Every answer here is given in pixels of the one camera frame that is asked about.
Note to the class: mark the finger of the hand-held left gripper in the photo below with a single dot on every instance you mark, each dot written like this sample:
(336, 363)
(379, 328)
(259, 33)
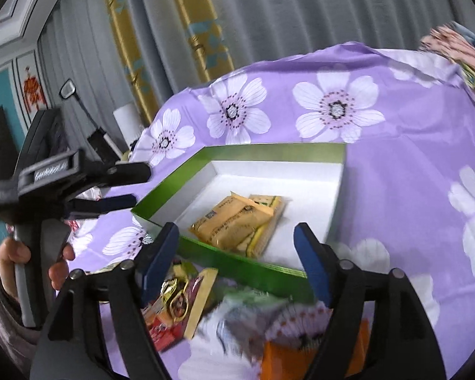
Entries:
(122, 172)
(107, 204)

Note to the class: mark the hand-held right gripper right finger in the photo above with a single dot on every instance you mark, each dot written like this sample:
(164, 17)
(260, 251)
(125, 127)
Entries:
(312, 263)

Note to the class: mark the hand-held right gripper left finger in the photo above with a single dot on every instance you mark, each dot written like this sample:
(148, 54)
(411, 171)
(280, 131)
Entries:
(158, 263)

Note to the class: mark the yellow green snack packet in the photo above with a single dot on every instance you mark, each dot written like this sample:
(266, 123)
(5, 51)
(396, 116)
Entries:
(184, 270)

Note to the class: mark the clear cracker packet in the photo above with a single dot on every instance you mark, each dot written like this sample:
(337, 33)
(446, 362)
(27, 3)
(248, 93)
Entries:
(267, 231)

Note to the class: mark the red snack packet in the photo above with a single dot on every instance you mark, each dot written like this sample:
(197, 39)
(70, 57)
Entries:
(160, 326)

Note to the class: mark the orange yellow snack packet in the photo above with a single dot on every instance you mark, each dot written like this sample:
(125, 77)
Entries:
(229, 217)

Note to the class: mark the green cardboard box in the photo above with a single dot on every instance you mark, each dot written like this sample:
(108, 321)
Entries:
(261, 152)

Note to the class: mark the person's left forearm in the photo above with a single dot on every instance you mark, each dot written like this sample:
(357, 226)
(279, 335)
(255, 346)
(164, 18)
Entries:
(4, 324)

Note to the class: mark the person's left hand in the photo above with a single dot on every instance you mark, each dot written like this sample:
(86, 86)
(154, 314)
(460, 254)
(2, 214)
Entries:
(12, 251)

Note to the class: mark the black screen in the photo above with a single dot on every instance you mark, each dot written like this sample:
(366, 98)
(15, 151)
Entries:
(2, 146)

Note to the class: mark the white red-dotted snack packet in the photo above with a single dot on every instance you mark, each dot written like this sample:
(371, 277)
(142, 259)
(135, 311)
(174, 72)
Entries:
(297, 320)

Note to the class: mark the green white snack packet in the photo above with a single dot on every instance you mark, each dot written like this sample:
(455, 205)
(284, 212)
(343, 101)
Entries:
(253, 306)

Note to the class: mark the black tripod stand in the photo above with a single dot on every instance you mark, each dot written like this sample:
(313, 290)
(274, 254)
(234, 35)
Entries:
(68, 89)

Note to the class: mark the purple floral cloth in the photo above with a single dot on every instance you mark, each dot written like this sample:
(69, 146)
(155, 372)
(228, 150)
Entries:
(399, 146)

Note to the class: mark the gold patterned curtain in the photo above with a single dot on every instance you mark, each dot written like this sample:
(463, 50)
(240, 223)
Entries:
(198, 19)

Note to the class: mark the grey curtain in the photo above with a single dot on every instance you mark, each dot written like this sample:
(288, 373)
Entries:
(301, 8)

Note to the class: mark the pile of folded clothes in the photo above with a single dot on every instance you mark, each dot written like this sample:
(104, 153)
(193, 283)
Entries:
(455, 47)

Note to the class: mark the red wall ornament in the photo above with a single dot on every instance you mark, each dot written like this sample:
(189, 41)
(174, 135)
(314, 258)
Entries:
(33, 89)

